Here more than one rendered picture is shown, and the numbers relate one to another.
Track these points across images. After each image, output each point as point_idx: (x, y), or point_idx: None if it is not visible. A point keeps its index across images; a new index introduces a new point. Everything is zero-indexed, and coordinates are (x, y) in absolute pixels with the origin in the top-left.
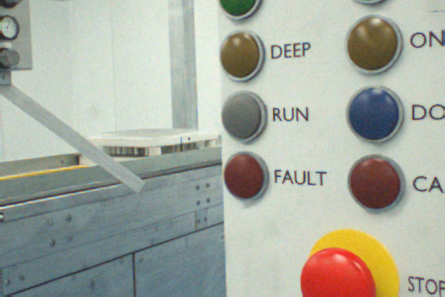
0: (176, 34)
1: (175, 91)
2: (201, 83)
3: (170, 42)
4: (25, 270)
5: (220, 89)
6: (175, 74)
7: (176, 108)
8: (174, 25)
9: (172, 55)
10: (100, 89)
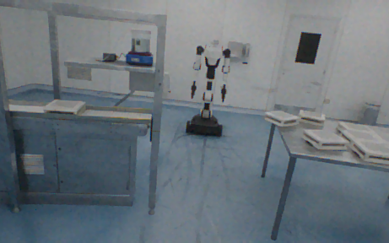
0: (1, 67)
1: (3, 93)
2: None
3: None
4: None
5: (168, 83)
6: (2, 85)
7: (4, 99)
8: (0, 63)
9: (1, 77)
10: None
